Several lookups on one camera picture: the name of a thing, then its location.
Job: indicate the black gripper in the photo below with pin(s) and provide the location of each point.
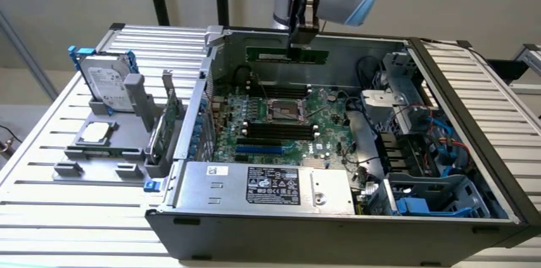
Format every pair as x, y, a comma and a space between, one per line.
304, 11

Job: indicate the green RAM stick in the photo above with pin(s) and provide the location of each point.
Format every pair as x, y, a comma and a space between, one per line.
105, 148
270, 55

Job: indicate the black RAM slot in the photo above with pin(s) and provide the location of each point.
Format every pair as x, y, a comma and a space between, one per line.
280, 132
279, 95
279, 88
280, 123
279, 85
280, 136
280, 127
279, 92

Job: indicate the black expansion slot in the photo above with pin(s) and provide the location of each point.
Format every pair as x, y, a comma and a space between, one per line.
258, 142

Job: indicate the blue expansion slot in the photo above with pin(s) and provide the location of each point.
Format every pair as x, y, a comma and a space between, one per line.
258, 149

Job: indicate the CPU socket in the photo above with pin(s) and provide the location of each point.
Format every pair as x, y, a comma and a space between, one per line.
282, 110

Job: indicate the metal drive cage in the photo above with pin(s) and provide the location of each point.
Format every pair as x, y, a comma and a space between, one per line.
392, 97

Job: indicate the green motherboard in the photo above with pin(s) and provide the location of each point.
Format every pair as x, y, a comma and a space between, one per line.
328, 141

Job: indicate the small chipset heatsink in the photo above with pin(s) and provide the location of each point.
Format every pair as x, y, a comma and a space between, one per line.
315, 163

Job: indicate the green graphics card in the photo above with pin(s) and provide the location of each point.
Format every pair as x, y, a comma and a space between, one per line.
167, 122

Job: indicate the black fan shroud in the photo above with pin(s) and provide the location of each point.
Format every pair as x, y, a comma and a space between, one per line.
400, 154

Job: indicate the grey parts rack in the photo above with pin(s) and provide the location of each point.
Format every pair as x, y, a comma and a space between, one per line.
131, 128

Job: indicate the silver power supply unit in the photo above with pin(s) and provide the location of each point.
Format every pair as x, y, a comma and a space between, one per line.
203, 192

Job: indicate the silver CPU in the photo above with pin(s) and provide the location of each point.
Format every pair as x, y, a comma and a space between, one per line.
97, 132

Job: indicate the grey blue disk bay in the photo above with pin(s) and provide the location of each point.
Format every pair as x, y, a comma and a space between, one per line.
439, 185

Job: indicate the blue plastic clip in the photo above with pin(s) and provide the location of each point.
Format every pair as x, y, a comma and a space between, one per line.
152, 185

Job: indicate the black open PC case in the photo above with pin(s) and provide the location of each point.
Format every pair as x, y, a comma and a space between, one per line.
295, 236

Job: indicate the hard disk with blue bracket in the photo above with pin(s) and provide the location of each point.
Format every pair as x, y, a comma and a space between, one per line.
103, 84

